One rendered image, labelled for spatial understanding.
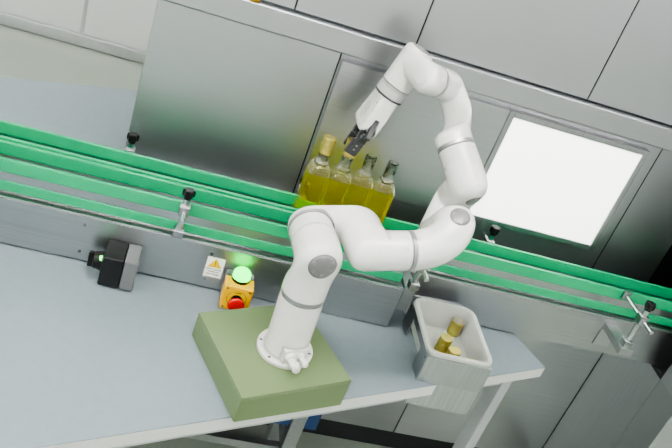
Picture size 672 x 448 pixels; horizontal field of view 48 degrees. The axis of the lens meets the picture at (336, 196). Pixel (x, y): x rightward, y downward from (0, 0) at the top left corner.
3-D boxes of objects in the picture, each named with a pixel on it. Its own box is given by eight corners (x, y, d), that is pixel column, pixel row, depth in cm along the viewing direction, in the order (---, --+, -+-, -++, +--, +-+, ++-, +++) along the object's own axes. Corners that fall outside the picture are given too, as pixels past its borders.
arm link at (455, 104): (431, 154, 169) (404, 71, 175) (459, 160, 179) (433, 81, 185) (463, 139, 164) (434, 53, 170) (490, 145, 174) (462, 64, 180)
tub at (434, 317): (461, 333, 206) (473, 308, 202) (481, 392, 187) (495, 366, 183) (401, 320, 202) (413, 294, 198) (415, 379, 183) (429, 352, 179)
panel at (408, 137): (589, 245, 227) (645, 147, 212) (592, 251, 225) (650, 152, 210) (302, 171, 208) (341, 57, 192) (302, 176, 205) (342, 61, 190)
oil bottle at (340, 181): (327, 233, 203) (353, 165, 194) (328, 244, 199) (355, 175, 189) (307, 228, 202) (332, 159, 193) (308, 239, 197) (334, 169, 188)
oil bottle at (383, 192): (368, 243, 206) (395, 176, 196) (370, 254, 201) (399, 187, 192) (348, 238, 205) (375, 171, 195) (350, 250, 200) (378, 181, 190)
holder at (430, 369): (455, 322, 211) (466, 300, 207) (479, 393, 187) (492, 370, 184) (398, 309, 207) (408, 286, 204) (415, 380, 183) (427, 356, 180)
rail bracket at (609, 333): (604, 341, 221) (642, 280, 211) (627, 382, 207) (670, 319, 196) (589, 338, 220) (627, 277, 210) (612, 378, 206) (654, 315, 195)
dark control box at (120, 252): (136, 273, 184) (143, 245, 180) (131, 293, 177) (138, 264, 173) (102, 266, 182) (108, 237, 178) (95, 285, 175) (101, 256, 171)
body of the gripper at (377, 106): (376, 75, 185) (350, 111, 189) (381, 91, 176) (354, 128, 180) (401, 91, 187) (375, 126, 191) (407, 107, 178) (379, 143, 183)
